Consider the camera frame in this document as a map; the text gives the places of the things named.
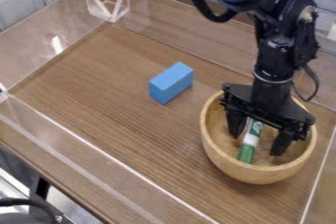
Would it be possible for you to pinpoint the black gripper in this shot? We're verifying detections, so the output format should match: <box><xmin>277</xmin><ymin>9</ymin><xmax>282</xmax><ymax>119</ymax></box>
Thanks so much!
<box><xmin>219</xmin><ymin>84</ymin><xmax>314</xmax><ymax>156</ymax></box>

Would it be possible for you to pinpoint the green Expo marker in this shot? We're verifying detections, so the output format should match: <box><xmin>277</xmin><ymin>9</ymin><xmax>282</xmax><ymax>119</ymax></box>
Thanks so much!
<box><xmin>237</xmin><ymin>119</ymin><xmax>263</xmax><ymax>164</ymax></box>

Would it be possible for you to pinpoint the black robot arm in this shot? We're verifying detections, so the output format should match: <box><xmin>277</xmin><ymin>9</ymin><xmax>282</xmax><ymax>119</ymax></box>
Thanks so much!
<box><xmin>191</xmin><ymin>0</ymin><xmax>318</xmax><ymax>156</ymax></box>

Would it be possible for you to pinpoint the brown wooden bowl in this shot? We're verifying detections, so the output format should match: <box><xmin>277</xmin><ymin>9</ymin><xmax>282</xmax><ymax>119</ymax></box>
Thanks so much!
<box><xmin>199</xmin><ymin>90</ymin><xmax>317</xmax><ymax>185</ymax></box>

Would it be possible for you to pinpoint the blue rectangular block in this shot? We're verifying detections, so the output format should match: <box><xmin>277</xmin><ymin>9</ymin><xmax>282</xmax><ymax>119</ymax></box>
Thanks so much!
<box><xmin>147</xmin><ymin>62</ymin><xmax>194</xmax><ymax>104</ymax></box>

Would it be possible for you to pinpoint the black table leg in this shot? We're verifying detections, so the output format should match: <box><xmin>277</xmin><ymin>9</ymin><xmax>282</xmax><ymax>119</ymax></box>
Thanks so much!
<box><xmin>35</xmin><ymin>177</ymin><xmax>50</xmax><ymax>199</ymax></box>

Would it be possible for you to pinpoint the clear acrylic front wall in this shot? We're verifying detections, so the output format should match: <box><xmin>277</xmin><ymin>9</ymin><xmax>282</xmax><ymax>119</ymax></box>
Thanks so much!
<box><xmin>0</xmin><ymin>84</ymin><xmax>218</xmax><ymax>224</ymax></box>

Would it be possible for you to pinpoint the clear acrylic corner bracket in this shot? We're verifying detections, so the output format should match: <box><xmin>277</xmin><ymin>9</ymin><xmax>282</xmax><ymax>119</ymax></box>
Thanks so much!
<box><xmin>85</xmin><ymin>0</ymin><xmax>129</xmax><ymax>23</ymax></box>

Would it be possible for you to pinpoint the black cable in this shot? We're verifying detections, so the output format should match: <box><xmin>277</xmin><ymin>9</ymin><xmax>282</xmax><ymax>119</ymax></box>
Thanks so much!
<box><xmin>0</xmin><ymin>196</ymin><xmax>57</xmax><ymax>224</ymax></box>

